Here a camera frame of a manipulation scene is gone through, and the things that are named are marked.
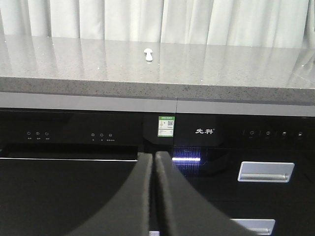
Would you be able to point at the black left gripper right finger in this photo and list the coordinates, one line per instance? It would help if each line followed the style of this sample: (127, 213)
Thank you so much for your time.
(182, 211)

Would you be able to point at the black built-in dishwasher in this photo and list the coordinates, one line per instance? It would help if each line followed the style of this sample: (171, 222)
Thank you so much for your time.
(58, 168)

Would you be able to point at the silver lower drawer handle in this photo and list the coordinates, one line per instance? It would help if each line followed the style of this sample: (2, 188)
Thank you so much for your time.
(262, 227)

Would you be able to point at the black disinfection cabinet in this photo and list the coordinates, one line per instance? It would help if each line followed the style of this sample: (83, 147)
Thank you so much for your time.
(216, 145)

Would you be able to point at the silver upper drawer handle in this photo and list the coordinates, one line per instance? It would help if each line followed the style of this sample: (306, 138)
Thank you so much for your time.
(275, 172)

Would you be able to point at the silver drawer handle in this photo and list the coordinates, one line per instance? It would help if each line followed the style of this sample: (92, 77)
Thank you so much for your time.
(262, 227)
(275, 172)

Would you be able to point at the white pleated curtain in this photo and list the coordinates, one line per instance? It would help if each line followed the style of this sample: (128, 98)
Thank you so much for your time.
(267, 23)

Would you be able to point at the white plastic spoon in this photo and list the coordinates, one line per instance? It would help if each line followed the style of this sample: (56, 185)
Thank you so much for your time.
(148, 54)

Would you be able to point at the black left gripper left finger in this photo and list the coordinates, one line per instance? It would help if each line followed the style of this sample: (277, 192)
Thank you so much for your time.
(127, 212)

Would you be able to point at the green energy label sticker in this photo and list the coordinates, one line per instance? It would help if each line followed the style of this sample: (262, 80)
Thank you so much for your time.
(166, 126)

